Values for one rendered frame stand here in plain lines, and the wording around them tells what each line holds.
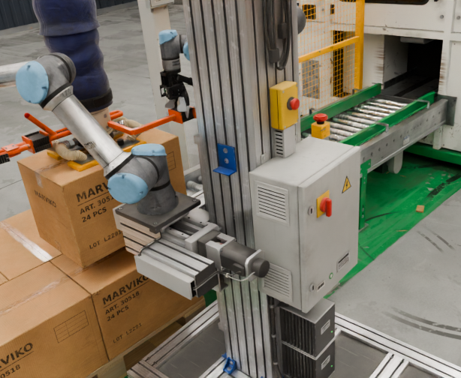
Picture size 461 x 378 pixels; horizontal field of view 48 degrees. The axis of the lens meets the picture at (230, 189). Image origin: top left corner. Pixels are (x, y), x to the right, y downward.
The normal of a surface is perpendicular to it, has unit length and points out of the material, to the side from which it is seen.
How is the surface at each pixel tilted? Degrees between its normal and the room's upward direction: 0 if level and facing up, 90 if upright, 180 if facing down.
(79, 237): 90
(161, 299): 90
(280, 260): 90
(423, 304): 0
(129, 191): 96
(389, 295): 0
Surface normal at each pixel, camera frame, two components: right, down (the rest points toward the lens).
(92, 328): 0.69, 0.28
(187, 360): -0.09, -0.88
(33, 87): -0.37, 0.36
